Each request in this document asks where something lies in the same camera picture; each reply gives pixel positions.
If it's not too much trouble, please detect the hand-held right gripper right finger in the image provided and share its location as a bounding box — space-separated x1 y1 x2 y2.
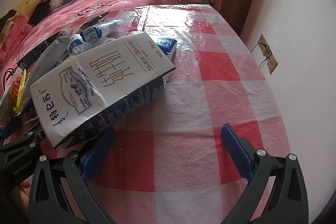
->
221 123 309 224

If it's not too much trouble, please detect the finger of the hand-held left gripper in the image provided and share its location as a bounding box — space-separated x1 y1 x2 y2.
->
0 116 24 139
0 130 45 152

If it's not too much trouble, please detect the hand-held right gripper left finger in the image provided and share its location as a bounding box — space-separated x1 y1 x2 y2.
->
28 127 116 224

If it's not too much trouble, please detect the yellow snack bag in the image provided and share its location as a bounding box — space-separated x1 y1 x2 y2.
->
0 68 29 122

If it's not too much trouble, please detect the white milk carton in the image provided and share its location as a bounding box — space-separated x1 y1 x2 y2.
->
30 31 176 149

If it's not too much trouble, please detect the white printed paper sheet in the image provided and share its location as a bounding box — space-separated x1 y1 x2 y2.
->
16 30 71 88

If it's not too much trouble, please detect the small blue label plastic bottle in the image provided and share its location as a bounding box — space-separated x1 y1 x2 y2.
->
98 19 123 33
68 34 91 55
80 26 104 42

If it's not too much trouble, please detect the blue orange tissue packet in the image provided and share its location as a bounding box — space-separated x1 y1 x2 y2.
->
156 37 177 62

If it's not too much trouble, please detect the person's left hand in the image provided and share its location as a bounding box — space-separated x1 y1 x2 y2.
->
16 179 31 211

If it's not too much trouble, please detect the red white checked tablecloth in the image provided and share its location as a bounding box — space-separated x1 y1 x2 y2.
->
39 4 292 224

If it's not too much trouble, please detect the pink folded blanket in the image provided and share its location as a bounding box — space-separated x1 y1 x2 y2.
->
0 14 33 67

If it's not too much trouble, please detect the floral pillow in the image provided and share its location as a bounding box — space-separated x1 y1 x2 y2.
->
0 10 15 39

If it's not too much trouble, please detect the dark garment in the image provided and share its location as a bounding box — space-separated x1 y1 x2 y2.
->
28 1 54 28

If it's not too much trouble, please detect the dark foil wrapper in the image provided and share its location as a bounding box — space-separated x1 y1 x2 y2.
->
88 12 109 28

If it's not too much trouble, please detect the bed with pink bedspread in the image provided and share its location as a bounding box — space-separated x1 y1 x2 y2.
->
0 0 181 88

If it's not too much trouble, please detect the brass wall socket plate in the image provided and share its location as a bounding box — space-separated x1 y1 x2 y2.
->
257 34 278 74

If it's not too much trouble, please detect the thin black socket cable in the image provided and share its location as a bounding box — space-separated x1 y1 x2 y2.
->
249 42 273 69

